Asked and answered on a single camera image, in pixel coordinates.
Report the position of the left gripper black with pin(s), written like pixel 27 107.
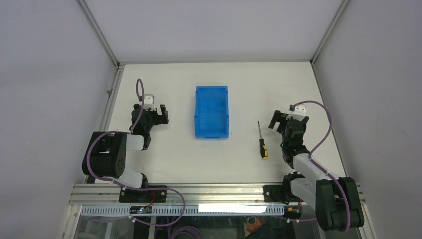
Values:
pixel 155 116

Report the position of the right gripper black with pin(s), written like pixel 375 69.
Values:
pixel 285 121

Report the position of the yellow black screwdriver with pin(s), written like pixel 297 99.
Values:
pixel 262 146

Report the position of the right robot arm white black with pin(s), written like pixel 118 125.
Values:
pixel 334 199

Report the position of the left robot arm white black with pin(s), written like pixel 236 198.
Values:
pixel 105 158

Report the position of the blue plastic bin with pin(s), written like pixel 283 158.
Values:
pixel 211 112

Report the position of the orange object under table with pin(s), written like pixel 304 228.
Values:
pixel 254 223

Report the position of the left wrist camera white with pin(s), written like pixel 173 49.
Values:
pixel 149 100

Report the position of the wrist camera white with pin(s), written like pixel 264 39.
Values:
pixel 298 112
pixel 149 100

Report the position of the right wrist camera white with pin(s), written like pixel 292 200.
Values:
pixel 298 112

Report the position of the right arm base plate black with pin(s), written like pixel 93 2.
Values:
pixel 278 194

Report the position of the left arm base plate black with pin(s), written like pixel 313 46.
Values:
pixel 157 195

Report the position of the white slotted cable duct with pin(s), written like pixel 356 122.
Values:
pixel 177 210

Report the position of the aluminium rail frame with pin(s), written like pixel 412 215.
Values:
pixel 105 194

